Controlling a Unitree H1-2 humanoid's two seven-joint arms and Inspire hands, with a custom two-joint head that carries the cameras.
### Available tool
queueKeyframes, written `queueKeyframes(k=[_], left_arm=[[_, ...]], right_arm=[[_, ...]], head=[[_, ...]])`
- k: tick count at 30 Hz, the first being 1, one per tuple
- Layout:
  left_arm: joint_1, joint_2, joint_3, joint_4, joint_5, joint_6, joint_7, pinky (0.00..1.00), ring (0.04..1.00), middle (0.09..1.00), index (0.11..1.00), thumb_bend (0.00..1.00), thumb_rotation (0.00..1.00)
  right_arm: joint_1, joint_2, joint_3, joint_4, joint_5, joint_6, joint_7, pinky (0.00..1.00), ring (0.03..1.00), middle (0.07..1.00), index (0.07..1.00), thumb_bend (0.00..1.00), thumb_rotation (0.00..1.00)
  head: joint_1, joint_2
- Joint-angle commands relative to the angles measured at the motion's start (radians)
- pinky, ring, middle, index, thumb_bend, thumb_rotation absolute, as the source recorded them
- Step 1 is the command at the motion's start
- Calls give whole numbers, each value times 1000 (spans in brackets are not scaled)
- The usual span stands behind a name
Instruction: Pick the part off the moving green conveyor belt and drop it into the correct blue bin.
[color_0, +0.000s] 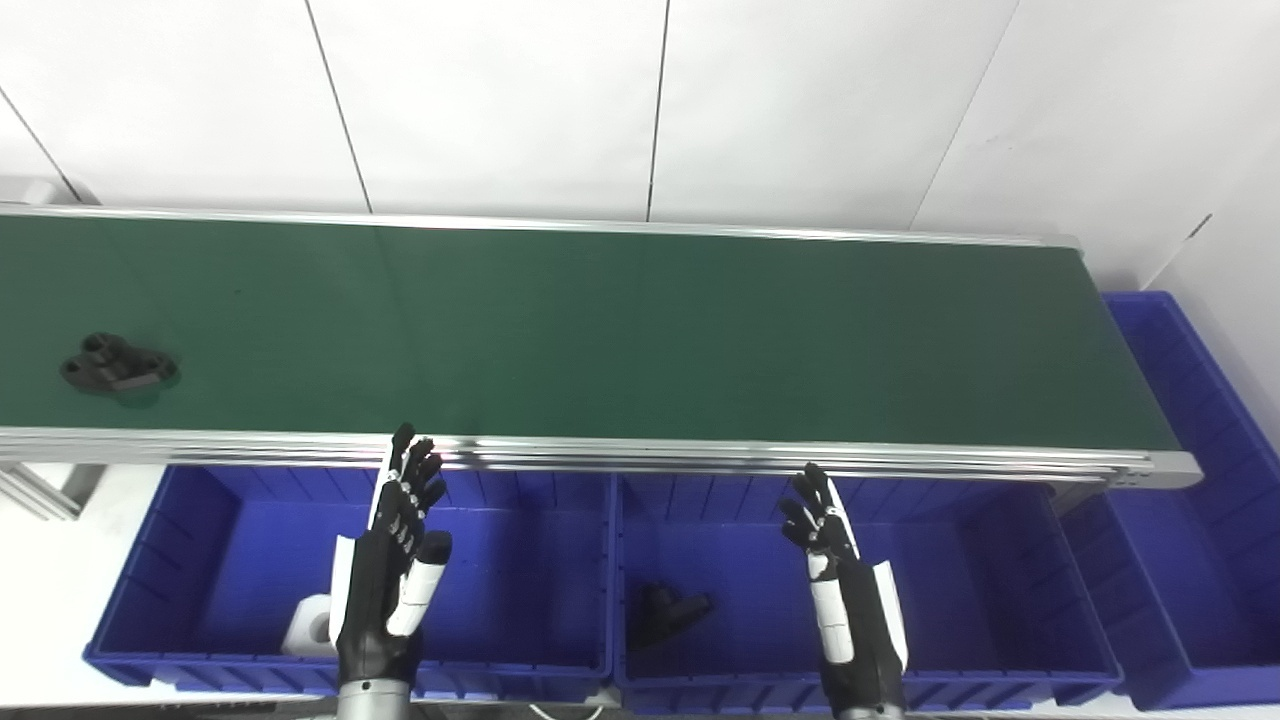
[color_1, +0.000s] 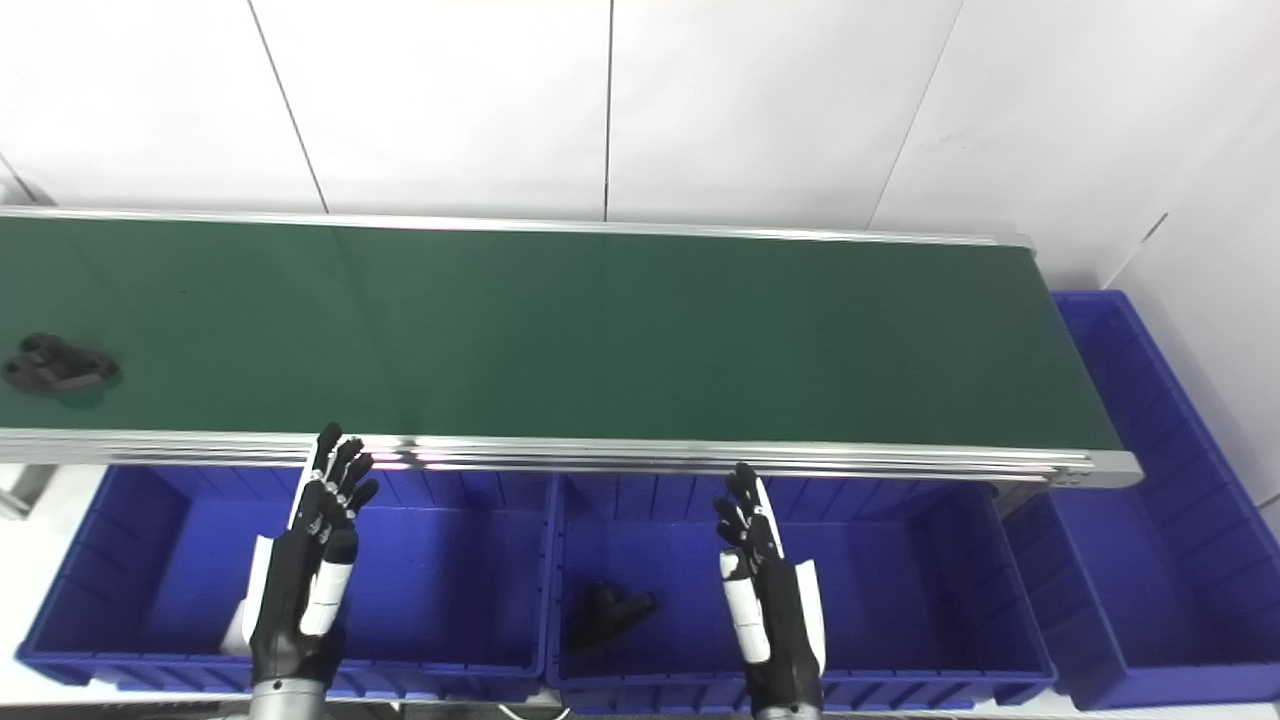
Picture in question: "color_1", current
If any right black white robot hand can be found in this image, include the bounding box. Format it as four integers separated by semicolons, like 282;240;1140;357
712;462;829;713

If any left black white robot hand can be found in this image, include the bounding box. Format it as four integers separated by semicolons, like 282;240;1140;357
222;422;381;691

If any black flange part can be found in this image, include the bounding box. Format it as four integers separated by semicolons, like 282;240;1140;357
2;333;121;393

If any blue plastic bin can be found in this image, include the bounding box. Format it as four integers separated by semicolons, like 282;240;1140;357
15;464;553;702
545;472;1058;716
1003;290;1280;711

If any black tee-shaped part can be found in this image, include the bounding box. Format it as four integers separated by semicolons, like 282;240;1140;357
567;582;659;651

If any aluminium conveyor support leg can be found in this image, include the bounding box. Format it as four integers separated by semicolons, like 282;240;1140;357
0;464;57;521

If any green conveyor belt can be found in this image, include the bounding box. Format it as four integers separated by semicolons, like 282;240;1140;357
0;205;1144;491

